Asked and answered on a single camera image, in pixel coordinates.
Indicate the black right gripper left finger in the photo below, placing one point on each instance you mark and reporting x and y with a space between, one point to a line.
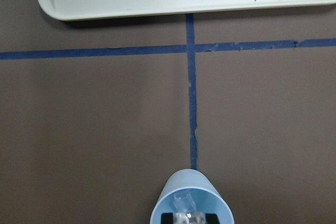
167 218

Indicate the light blue paper cup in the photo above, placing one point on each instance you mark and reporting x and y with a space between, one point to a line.
190 191

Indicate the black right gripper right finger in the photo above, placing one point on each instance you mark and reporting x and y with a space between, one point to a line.
212 219

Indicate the clear ice cube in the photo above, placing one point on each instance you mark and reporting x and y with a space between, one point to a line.
189 218

